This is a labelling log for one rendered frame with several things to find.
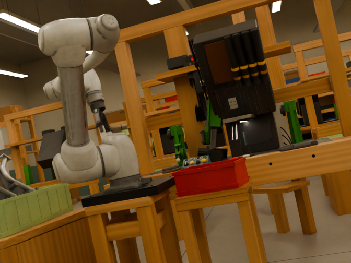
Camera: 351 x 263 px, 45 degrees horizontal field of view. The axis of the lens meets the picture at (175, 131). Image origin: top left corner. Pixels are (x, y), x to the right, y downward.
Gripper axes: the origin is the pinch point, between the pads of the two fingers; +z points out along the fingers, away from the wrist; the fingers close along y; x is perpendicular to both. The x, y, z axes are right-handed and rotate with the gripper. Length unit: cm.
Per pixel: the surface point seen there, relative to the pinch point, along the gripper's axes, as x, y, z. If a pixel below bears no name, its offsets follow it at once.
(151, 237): -9, -18, 54
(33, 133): 235, 493, -205
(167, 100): -1, 719, -248
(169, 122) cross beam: -27, 88, -21
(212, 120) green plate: -55, 39, 1
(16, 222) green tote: 52, -12, 26
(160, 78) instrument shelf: -34, 61, -45
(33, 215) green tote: 49, 0, 24
